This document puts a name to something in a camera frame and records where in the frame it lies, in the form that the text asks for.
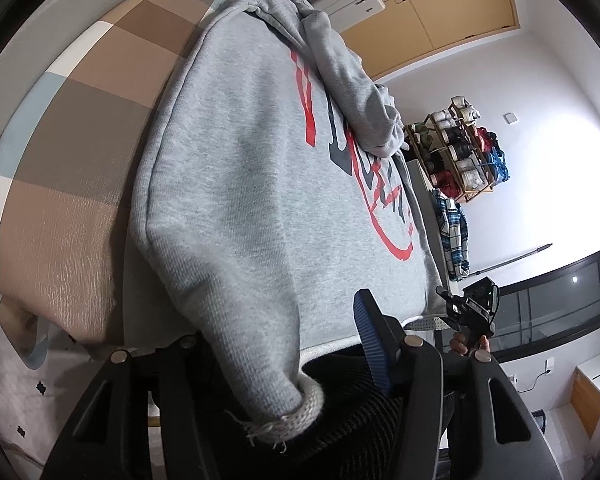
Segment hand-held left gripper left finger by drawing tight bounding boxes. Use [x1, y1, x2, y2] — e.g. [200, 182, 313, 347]
[40, 332, 237, 480]

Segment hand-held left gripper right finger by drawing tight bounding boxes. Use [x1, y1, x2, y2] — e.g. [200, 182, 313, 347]
[353, 288, 564, 480]

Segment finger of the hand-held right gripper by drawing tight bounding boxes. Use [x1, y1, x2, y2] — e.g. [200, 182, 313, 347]
[435, 285, 465, 318]

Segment grey hoodie with red print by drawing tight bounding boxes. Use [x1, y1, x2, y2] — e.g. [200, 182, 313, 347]
[127, 0, 448, 446]

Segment person's right hand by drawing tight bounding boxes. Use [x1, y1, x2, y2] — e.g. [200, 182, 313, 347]
[449, 332, 492, 359]

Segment metal pole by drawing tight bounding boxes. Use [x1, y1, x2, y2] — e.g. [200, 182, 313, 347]
[467, 243, 554, 279]

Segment black framed window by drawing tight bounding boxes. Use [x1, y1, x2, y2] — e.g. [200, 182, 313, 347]
[472, 247, 600, 364]

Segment wooden shoe rack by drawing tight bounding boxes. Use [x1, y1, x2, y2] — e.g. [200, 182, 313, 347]
[404, 95, 511, 204]

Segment wooden side cabinet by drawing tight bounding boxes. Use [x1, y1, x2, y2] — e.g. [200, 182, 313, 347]
[570, 360, 600, 442]

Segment rows of shoes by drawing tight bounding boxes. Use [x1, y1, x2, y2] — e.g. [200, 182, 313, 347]
[405, 95, 511, 200]

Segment white patterned rug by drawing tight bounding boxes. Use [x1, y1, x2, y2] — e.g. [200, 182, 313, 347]
[0, 305, 112, 462]

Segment checkered bed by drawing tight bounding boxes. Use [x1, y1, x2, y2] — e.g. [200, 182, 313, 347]
[0, 0, 261, 361]

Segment wooden door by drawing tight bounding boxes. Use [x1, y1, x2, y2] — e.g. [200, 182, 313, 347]
[340, 0, 522, 81]

